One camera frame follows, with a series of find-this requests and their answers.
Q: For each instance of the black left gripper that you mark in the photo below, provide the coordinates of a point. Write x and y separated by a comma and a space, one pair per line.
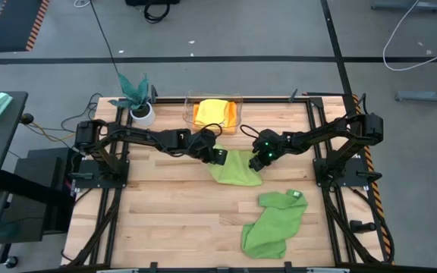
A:
205, 148

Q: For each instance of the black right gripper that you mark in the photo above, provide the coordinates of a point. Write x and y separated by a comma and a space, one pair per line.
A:
266, 146

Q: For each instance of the yellow microfiber towel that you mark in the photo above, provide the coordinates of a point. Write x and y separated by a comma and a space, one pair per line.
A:
212, 112

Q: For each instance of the lime green microfiber towel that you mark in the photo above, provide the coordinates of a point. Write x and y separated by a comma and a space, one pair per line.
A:
237, 170

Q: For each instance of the clear plastic bin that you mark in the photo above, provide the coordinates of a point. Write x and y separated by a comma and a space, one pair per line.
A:
187, 113

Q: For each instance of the orange microfiber towel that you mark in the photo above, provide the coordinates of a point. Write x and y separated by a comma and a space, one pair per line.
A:
234, 117

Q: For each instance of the dark green microfiber towel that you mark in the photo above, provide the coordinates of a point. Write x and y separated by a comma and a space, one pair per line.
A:
275, 223

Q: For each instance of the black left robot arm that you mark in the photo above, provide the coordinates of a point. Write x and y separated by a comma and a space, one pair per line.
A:
142, 136

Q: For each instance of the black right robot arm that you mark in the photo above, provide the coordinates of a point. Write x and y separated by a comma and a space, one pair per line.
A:
324, 132

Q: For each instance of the artificial plant in white pot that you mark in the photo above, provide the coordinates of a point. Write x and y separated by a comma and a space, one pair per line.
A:
139, 102

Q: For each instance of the orange-black hazard strip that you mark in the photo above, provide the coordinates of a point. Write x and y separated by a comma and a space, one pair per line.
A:
375, 189

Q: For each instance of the black equipment cabinet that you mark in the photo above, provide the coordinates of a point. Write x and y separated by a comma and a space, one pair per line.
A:
40, 182

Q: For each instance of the grey stand base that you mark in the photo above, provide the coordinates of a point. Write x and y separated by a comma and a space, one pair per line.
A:
400, 6

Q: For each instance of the black caster wheel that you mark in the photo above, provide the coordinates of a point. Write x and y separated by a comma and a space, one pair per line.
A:
11, 261

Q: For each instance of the black hazard-striped floor mat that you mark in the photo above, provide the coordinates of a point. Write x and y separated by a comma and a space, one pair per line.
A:
13, 22

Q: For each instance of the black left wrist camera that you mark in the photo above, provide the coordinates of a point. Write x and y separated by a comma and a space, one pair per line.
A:
218, 157

